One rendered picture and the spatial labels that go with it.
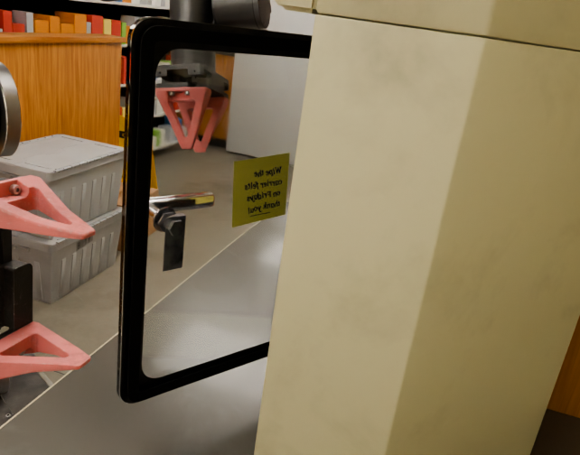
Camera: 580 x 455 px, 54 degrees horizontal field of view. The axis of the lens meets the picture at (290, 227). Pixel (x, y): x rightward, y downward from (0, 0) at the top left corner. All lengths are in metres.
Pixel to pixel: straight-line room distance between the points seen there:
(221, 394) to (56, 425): 0.20
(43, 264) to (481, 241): 2.48
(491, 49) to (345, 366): 0.25
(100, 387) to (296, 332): 0.38
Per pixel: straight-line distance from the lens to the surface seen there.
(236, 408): 0.75
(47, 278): 2.82
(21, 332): 0.49
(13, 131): 1.31
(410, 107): 0.39
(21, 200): 0.43
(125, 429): 0.72
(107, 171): 2.96
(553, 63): 0.44
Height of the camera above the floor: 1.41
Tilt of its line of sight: 21 degrees down
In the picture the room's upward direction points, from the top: 8 degrees clockwise
